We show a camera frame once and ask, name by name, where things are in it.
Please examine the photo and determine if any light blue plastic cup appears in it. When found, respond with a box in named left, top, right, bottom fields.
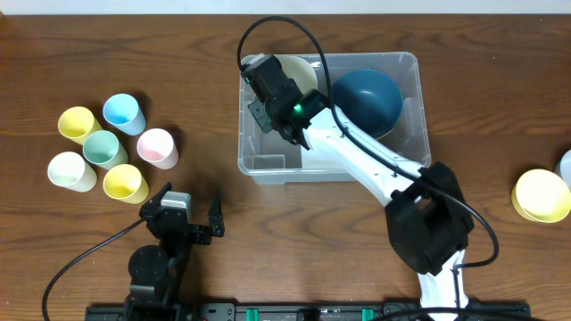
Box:
left=103, top=94, right=146, bottom=136

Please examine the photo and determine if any yellow small bowl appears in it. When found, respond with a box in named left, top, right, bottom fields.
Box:
left=511, top=169, right=570, bottom=223

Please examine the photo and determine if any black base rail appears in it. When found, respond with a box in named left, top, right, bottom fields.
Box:
left=84, top=300, right=532, bottom=321

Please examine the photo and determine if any grey small bowl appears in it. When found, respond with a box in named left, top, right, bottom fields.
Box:
left=554, top=150, right=571, bottom=188

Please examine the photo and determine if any white small bowl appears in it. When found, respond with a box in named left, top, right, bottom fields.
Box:
left=279, top=56, right=318, bottom=94

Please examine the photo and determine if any pink plastic cup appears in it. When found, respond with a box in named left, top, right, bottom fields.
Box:
left=137, top=128, right=179, bottom=169

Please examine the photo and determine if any yellow plastic cup upper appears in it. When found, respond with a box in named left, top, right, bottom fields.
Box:
left=57, top=106, right=103, bottom=145

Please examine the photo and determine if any green plastic cup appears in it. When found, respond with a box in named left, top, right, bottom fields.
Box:
left=83, top=130, right=128, bottom=170

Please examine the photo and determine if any yellow plastic cup lower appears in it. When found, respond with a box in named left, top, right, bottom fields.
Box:
left=103, top=164, right=149, bottom=204

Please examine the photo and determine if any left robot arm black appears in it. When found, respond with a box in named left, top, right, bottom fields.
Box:
left=125, top=183, right=225, bottom=321

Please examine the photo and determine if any clear plastic storage bin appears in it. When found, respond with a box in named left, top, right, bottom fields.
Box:
left=237, top=52, right=432, bottom=185

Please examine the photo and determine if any yellow plastic cup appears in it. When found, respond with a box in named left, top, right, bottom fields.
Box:
left=57, top=106, right=103, bottom=145
left=103, top=164, right=149, bottom=204

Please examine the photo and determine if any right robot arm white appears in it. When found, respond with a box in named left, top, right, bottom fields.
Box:
left=238, top=53, right=474, bottom=320

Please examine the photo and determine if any white plastic cup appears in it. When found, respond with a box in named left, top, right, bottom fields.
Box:
left=47, top=152, right=97, bottom=193

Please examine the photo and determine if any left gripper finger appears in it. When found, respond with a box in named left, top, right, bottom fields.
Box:
left=141, top=182, right=172, bottom=212
left=208, top=191, right=225, bottom=237

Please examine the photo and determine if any dark blue bowl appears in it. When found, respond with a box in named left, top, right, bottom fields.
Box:
left=333, top=69, right=403, bottom=138

